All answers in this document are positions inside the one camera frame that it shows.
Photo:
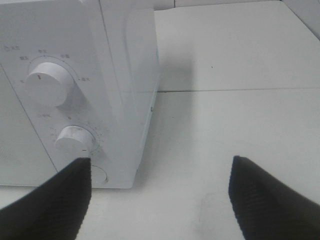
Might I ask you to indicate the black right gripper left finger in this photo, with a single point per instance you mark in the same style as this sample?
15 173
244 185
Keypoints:
53 211

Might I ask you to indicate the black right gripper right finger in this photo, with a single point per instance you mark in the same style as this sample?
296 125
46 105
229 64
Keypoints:
267 209

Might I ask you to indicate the round white door button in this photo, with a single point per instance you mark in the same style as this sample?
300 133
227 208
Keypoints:
98 176

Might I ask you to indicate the white timer knob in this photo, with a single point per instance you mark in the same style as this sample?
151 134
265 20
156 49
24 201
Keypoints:
75 142

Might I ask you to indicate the upper white power knob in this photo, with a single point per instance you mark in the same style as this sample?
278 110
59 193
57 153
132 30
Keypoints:
49 84

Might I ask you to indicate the white microwave oven body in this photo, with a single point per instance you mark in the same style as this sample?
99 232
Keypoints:
110 49

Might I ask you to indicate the white neighbouring table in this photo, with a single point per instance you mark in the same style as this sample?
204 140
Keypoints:
235 46

